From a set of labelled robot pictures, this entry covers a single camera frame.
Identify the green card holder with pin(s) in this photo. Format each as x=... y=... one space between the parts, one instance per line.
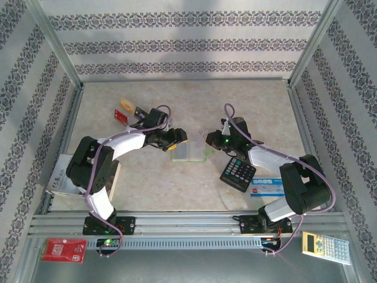
x=195 y=154

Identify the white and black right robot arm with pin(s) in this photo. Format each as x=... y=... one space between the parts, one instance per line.
x=265 y=159

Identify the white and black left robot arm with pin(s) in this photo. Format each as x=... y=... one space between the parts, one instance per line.
x=126 y=143

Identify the black card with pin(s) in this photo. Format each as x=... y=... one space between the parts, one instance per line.
x=139 y=113

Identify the red card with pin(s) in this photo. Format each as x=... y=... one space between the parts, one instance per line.
x=120 y=116

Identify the gold card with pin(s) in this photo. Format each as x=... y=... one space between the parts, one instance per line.
x=126 y=103

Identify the black calculator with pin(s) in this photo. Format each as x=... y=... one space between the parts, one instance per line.
x=237 y=174

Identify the blue and white box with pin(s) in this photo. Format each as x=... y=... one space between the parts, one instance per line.
x=265 y=187

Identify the small circuit board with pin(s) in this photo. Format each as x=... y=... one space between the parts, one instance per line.
x=269 y=242
x=107 y=242

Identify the book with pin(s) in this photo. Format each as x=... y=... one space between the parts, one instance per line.
x=60 y=179

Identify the yellow and grey scientific calculator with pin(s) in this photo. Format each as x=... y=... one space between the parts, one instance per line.
x=324 y=247

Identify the red packet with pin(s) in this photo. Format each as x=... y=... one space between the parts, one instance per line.
x=59 y=250

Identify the aluminium back rail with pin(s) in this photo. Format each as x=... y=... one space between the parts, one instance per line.
x=185 y=79

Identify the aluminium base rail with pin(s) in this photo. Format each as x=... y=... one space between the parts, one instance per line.
x=188 y=219

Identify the aluminium side rail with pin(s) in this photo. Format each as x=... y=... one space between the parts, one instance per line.
x=301 y=118
x=71 y=118

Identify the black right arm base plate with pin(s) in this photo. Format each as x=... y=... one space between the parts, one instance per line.
x=247 y=224

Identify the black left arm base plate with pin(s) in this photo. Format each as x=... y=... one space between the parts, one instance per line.
x=128 y=225

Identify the aluminium frame post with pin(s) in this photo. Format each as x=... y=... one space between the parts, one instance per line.
x=317 y=38
x=53 y=38

